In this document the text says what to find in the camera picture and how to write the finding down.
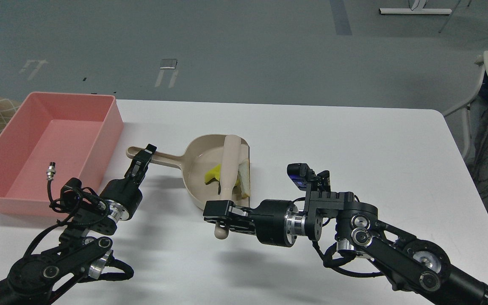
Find beige plastic dustpan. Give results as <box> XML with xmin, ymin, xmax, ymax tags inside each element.
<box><xmin>150</xmin><ymin>134</ymin><xmax>251</xmax><ymax>210</ymax></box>

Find white table leg base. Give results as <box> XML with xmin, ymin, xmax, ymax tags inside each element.
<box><xmin>378</xmin><ymin>0</ymin><xmax>453</xmax><ymax>16</ymax></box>

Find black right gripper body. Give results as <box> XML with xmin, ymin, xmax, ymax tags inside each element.
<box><xmin>250</xmin><ymin>200</ymin><xmax>306</xmax><ymax>247</ymax></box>

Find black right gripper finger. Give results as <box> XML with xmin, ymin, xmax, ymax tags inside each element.
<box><xmin>203</xmin><ymin>200</ymin><xmax>254</xmax><ymax>236</ymax></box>

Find grey floor plate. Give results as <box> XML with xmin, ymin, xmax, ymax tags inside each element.
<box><xmin>159</xmin><ymin>58</ymin><xmax>178</xmax><ymax>70</ymax></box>

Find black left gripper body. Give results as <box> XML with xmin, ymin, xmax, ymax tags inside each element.
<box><xmin>100</xmin><ymin>178</ymin><xmax>143</xmax><ymax>221</ymax></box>

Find white bread slice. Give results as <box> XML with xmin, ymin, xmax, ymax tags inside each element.
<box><xmin>238</xmin><ymin>158</ymin><xmax>251</xmax><ymax>199</ymax></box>

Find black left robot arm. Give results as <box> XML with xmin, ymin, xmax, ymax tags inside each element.
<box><xmin>0</xmin><ymin>144</ymin><xmax>157</xmax><ymax>305</ymax></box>

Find beige hand brush black bristles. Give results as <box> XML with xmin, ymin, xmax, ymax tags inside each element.
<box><xmin>213</xmin><ymin>134</ymin><xmax>242</xmax><ymax>240</ymax></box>

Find pink plastic bin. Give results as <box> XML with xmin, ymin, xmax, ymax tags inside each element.
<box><xmin>0</xmin><ymin>92</ymin><xmax>124</xmax><ymax>218</ymax></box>

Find yellow sponge piece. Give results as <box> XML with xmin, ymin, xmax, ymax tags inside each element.
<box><xmin>204</xmin><ymin>164</ymin><xmax>222</xmax><ymax>191</ymax></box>

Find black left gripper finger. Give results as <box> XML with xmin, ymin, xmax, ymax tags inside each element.
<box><xmin>125</xmin><ymin>144</ymin><xmax>157</xmax><ymax>185</ymax></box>

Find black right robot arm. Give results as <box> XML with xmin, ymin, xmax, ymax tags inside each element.
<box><xmin>203</xmin><ymin>164</ymin><xmax>488</xmax><ymax>305</ymax></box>

